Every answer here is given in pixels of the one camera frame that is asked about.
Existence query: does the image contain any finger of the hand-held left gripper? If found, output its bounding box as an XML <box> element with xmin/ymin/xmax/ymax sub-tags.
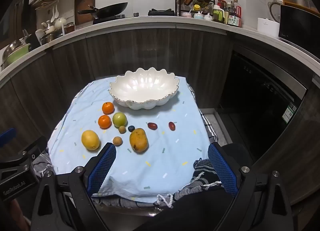
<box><xmin>0</xmin><ymin>136</ymin><xmax>48</xmax><ymax>171</ymax></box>
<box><xmin>0</xmin><ymin>128</ymin><xmax>16</xmax><ymax>148</ymax></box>

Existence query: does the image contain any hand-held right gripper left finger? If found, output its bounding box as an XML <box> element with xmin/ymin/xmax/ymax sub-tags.
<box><xmin>31</xmin><ymin>142</ymin><xmax>117</xmax><ymax>231</ymax></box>

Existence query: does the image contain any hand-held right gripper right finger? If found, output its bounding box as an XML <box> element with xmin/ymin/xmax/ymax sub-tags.
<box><xmin>207</xmin><ymin>142</ymin><xmax>294</xmax><ymax>231</ymax></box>

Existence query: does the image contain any yellow lemon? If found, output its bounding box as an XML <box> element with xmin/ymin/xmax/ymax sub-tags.
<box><xmin>81</xmin><ymin>130</ymin><xmax>100</xmax><ymax>151</ymax></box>

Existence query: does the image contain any orange tangerine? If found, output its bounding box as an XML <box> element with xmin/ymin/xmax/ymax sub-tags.
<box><xmin>102</xmin><ymin>102</ymin><xmax>115</xmax><ymax>115</ymax></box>
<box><xmin>98</xmin><ymin>115</ymin><xmax>112</xmax><ymax>129</ymax></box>

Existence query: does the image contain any yellow mango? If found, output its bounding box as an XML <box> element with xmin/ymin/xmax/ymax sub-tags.
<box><xmin>129</xmin><ymin>128</ymin><xmax>149</xmax><ymax>153</ymax></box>

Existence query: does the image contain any green apple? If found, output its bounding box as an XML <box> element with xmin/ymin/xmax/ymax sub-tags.
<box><xmin>112</xmin><ymin>112</ymin><xmax>127</xmax><ymax>128</ymax></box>

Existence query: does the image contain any white scalloped ceramic bowl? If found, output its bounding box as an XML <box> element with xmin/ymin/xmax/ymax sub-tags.
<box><xmin>109</xmin><ymin>68</ymin><xmax>180</xmax><ymax>110</ymax></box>

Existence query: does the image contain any grey striped fringed blanket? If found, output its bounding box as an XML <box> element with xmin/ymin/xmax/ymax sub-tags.
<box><xmin>32</xmin><ymin>150</ymin><xmax>224</xmax><ymax>209</ymax></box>

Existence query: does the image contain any white checked sheet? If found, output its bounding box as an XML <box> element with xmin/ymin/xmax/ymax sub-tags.
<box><xmin>186</xmin><ymin>82</ymin><xmax>218</xmax><ymax>144</ymax></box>

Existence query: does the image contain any light blue patterned cloth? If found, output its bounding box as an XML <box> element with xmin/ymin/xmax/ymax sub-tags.
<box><xmin>47</xmin><ymin>76</ymin><xmax>218</xmax><ymax>203</ymax></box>

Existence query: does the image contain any dark cloth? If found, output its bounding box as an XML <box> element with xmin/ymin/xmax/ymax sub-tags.
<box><xmin>147</xmin><ymin>143</ymin><xmax>253</xmax><ymax>231</ymax></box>

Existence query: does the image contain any black built-in oven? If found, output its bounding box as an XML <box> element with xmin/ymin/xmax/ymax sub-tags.
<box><xmin>217</xmin><ymin>51</ymin><xmax>308</xmax><ymax>151</ymax></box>

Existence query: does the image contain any green pot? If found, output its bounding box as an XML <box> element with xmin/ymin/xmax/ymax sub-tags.
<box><xmin>2</xmin><ymin>43</ymin><xmax>32</xmax><ymax>65</ymax></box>

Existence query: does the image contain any steel bowl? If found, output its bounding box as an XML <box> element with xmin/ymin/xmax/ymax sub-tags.
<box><xmin>1</xmin><ymin>40</ymin><xmax>25</xmax><ymax>58</ymax></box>

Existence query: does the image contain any green oven sticker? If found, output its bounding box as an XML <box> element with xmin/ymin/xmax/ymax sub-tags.
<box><xmin>284</xmin><ymin>105</ymin><xmax>298</xmax><ymax>124</ymax></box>

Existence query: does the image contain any black utensil holder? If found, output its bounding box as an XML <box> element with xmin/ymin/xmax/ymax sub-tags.
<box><xmin>24</xmin><ymin>30</ymin><xmax>42</xmax><ymax>49</ymax></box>

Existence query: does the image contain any pile of dishes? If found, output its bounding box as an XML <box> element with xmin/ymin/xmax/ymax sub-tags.
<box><xmin>35</xmin><ymin>21</ymin><xmax>65</xmax><ymax>45</ymax></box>

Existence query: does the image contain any dark wood base cabinet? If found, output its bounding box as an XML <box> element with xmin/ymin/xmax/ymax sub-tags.
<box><xmin>0</xmin><ymin>23</ymin><xmax>320</xmax><ymax>196</ymax></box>

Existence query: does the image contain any white box appliance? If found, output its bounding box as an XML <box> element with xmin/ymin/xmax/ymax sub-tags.
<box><xmin>257</xmin><ymin>17</ymin><xmax>280</xmax><ymax>39</ymax></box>

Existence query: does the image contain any green oil jug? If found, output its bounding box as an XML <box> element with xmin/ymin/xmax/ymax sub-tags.
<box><xmin>212</xmin><ymin>5</ymin><xmax>225</xmax><ymax>23</ymax></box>

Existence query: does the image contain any brown cutting board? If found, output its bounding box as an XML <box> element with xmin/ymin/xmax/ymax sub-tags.
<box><xmin>74</xmin><ymin>0</ymin><xmax>96</xmax><ymax>26</ymax></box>

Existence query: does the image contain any black wok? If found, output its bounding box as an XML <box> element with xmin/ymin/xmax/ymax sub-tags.
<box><xmin>78</xmin><ymin>2</ymin><xmax>128</xmax><ymax>20</ymax></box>

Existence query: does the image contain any slim dark bottle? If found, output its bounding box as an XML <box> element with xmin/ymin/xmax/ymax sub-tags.
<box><xmin>225</xmin><ymin>2</ymin><xmax>232</xmax><ymax>24</ymax></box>

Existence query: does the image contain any black microwave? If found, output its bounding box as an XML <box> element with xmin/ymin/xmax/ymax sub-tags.
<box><xmin>279</xmin><ymin>5</ymin><xmax>320</xmax><ymax>60</ymax></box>

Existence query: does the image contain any black gas stove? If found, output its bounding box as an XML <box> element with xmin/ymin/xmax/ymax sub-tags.
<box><xmin>93</xmin><ymin>8</ymin><xmax>176</xmax><ymax>25</ymax></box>

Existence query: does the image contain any white rice cooker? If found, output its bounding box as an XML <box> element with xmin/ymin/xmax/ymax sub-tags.
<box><xmin>266</xmin><ymin>0</ymin><xmax>284</xmax><ymax>23</ymax></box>

